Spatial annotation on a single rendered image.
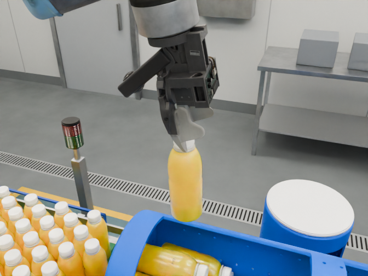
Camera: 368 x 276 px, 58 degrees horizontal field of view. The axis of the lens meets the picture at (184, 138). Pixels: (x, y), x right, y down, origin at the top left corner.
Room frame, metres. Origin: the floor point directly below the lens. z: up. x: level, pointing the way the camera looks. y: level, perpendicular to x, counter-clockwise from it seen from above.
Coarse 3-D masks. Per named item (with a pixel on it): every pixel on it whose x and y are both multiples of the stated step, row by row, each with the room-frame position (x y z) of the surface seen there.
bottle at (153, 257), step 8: (144, 248) 0.56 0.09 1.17; (152, 248) 0.56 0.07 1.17; (160, 248) 0.56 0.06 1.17; (144, 256) 0.54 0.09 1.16; (152, 256) 0.53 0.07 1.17; (160, 256) 0.53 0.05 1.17; (168, 256) 0.53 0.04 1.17; (176, 256) 0.53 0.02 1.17; (184, 256) 0.53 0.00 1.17; (144, 264) 0.52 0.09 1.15; (152, 264) 0.52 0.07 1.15; (160, 264) 0.52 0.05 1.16; (168, 264) 0.51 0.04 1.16; (176, 264) 0.51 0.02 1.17; (184, 264) 0.51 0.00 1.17; (192, 264) 0.51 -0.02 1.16; (144, 272) 0.52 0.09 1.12; (152, 272) 0.51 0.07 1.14; (160, 272) 0.51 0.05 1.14; (168, 272) 0.50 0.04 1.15; (176, 272) 0.50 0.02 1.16; (184, 272) 0.50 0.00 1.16; (192, 272) 0.50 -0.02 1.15
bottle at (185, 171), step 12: (180, 156) 0.51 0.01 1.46; (192, 156) 0.51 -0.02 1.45; (168, 168) 0.52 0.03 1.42; (180, 168) 0.50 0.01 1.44; (192, 168) 0.50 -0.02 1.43; (180, 180) 0.50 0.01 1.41; (192, 180) 0.50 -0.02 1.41; (180, 192) 0.50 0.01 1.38; (192, 192) 0.50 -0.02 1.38; (180, 204) 0.50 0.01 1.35; (192, 204) 0.50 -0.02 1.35; (180, 216) 0.50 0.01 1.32; (192, 216) 0.50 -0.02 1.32
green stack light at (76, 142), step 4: (64, 136) 1.02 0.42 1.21; (76, 136) 1.02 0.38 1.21; (80, 136) 1.03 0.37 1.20; (68, 140) 1.01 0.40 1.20; (72, 140) 1.01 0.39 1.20; (76, 140) 1.01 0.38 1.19; (80, 140) 1.03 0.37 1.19; (68, 144) 1.01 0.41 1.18; (72, 144) 1.01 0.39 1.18; (76, 144) 1.01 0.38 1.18; (80, 144) 1.02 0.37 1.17; (72, 148) 1.01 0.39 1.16; (76, 148) 1.01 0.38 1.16
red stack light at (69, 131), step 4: (80, 124) 1.05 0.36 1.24; (64, 128) 1.01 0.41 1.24; (68, 128) 1.01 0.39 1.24; (72, 128) 1.01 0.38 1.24; (76, 128) 1.02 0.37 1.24; (80, 128) 1.04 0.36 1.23; (64, 132) 1.02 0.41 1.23; (68, 132) 1.01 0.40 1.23; (72, 132) 1.01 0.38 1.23; (76, 132) 1.02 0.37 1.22; (80, 132) 1.03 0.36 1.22; (68, 136) 1.01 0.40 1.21; (72, 136) 1.01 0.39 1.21
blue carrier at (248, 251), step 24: (144, 216) 0.60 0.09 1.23; (168, 216) 0.61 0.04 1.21; (120, 240) 0.52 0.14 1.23; (144, 240) 0.52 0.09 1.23; (168, 240) 0.68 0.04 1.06; (192, 240) 0.65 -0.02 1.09; (216, 240) 0.63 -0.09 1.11; (240, 240) 0.60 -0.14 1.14; (264, 240) 0.54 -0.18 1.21; (120, 264) 0.48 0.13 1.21; (240, 264) 0.60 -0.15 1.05; (264, 264) 0.59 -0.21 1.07; (288, 264) 0.57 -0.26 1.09; (312, 264) 0.45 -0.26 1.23; (336, 264) 0.46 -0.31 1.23; (360, 264) 0.47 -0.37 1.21
